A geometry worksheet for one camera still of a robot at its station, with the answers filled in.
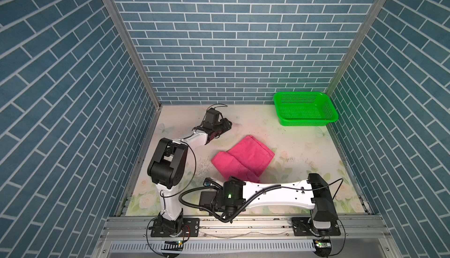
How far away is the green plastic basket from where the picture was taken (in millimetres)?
1106

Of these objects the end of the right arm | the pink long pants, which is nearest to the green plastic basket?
the pink long pants

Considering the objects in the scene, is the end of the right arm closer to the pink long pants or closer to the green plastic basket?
the pink long pants

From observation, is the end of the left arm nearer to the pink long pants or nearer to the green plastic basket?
the pink long pants

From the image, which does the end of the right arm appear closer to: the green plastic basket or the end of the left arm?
the end of the left arm

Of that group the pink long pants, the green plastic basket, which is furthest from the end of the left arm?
the green plastic basket

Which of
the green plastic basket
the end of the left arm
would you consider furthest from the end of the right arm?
the green plastic basket

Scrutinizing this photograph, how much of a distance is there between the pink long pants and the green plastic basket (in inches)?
10.1

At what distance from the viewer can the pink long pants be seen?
2.79ft
